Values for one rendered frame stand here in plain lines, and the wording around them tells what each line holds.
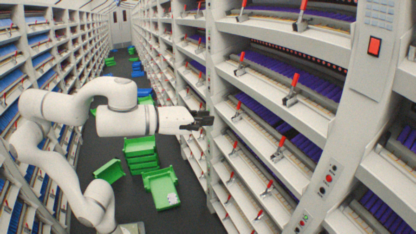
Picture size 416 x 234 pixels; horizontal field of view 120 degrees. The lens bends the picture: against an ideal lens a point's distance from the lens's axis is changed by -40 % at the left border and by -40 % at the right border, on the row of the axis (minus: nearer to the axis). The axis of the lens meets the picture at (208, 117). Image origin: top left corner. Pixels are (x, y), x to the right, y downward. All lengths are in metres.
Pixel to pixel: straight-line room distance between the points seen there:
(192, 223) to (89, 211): 0.94
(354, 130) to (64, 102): 0.70
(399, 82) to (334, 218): 0.37
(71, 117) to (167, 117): 0.27
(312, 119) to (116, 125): 0.49
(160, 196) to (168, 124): 1.25
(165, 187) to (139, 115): 1.29
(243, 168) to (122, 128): 0.57
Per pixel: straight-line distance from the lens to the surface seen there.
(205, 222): 1.59
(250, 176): 0.86
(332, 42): 0.44
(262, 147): 0.70
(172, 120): 0.52
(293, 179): 0.62
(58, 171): 0.82
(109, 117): 0.51
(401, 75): 0.38
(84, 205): 0.83
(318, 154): 0.65
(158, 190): 1.74
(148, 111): 0.52
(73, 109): 0.56
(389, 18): 0.38
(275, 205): 0.79
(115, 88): 0.48
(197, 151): 1.59
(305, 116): 0.52
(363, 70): 0.39
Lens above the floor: 1.38
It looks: 30 degrees down
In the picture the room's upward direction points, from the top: straight up
